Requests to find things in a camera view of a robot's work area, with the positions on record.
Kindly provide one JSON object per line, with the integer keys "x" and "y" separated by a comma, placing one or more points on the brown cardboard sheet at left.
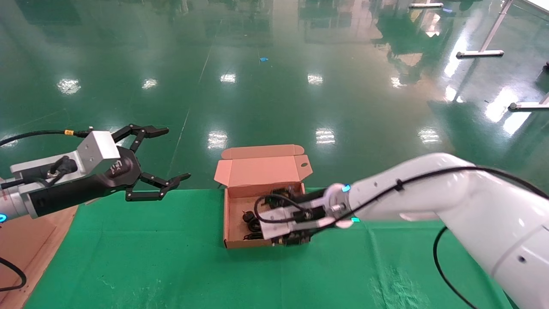
{"x": 38, "y": 266}

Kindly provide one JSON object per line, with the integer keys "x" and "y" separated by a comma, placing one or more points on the white table foot bar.
{"x": 424, "y": 5}

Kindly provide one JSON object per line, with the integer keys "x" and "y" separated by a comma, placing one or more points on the green table cloth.
{"x": 214, "y": 274}

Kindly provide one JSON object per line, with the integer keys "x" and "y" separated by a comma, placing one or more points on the white table foot with caster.
{"x": 529, "y": 105}

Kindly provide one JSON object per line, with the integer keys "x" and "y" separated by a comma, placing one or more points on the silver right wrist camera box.
{"x": 291, "y": 223}

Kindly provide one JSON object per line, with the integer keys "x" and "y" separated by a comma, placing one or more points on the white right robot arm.
{"x": 480, "y": 214}

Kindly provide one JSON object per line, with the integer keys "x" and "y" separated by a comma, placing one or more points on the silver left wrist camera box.
{"x": 96, "y": 150}

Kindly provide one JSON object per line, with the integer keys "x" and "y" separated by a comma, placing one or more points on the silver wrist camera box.
{"x": 96, "y": 150}
{"x": 291, "y": 223}

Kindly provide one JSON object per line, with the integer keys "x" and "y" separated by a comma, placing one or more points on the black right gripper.
{"x": 311, "y": 201}

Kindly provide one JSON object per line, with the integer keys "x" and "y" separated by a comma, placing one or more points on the white table leg frame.
{"x": 489, "y": 40}

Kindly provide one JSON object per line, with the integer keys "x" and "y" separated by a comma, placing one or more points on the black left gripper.
{"x": 124, "y": 169}

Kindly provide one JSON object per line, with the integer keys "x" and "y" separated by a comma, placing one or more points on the open brown cardboard box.
{"x": 261, "y": 171}

